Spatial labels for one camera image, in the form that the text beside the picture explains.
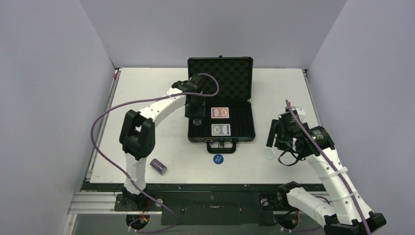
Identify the clear round plastic disc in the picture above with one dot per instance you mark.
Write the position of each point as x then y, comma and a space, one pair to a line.
268, 154

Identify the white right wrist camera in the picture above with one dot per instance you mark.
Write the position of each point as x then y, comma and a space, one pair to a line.
299, 112

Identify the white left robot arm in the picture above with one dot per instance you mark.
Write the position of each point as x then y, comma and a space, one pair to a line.
138, 137

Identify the green blue poker chip stack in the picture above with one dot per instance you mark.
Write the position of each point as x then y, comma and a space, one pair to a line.
197, 122

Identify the purple poker chip stack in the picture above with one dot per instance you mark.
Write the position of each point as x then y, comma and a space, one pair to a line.
158, 166

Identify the blue playing card deck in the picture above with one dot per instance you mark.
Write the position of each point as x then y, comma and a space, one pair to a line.
221, 130

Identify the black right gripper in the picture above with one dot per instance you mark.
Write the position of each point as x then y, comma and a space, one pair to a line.
277, 135

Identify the black robot base mount plate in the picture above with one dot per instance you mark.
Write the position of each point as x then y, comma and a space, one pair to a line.
201, 204

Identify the black foam-lined carry case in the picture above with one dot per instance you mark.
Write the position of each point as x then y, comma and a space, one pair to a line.
232, 80

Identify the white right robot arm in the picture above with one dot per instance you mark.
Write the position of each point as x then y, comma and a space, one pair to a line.
347, 213

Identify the blue round dealer button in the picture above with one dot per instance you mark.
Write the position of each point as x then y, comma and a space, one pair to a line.
218, 159

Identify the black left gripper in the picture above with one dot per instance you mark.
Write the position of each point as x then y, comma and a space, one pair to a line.
198, 113

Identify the red playing card deck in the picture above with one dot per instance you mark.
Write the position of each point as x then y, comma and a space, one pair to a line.
220, 113

